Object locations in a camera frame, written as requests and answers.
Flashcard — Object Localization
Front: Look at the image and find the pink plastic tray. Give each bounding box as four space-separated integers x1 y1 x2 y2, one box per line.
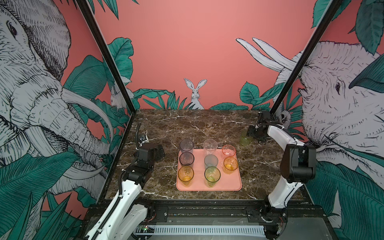
176 149 242 191

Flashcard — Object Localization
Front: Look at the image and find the pink clear tumbler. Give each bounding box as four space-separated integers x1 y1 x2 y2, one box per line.
222 145 236 158

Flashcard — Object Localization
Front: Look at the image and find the white slotted cable duct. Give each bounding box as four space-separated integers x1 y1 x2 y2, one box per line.
134 224 266 237

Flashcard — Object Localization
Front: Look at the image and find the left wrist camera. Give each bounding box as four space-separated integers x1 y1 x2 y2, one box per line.
138 134 149 145

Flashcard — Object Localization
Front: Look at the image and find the teal frosted tumbler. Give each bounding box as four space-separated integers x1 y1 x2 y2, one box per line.
204 154 219 169

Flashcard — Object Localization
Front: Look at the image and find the amber yellow tumbler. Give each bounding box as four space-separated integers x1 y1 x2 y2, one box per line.
178 166 195 187

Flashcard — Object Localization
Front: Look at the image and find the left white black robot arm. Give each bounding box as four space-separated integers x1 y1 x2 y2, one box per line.
84 143 165 240

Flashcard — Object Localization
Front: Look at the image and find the right black frame post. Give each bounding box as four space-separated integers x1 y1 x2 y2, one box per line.
270 0 343 115

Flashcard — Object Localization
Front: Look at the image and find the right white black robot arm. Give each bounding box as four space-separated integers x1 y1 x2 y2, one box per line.
247 111 317 223

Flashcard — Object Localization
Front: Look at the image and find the blue-grey clear tumbler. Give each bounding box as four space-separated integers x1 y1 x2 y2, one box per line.
179 139 194 153

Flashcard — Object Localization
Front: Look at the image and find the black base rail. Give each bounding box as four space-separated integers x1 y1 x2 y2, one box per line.
152 200 288 225

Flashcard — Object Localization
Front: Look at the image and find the black frame post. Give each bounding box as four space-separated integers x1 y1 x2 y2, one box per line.
76 0 136 116
270 0 343 115

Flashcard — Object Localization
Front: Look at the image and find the dark smoky tumbler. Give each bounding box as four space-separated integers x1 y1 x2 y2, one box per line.
179 152 195 168

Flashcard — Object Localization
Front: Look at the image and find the light green tumbler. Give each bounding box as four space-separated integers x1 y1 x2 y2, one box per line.
204 167 221 187

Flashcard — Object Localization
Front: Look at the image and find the yellow short tumbler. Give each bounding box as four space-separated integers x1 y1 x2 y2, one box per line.
223 157 239 174

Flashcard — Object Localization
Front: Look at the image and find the left black corrugated cable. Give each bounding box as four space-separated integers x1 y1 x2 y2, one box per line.
134 122 142 150

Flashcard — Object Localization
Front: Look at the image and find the left black frame post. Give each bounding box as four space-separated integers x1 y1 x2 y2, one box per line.
76 0 136 116

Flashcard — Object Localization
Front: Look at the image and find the clear colourless tumbler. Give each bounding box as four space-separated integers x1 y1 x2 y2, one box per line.
203 139 218 155

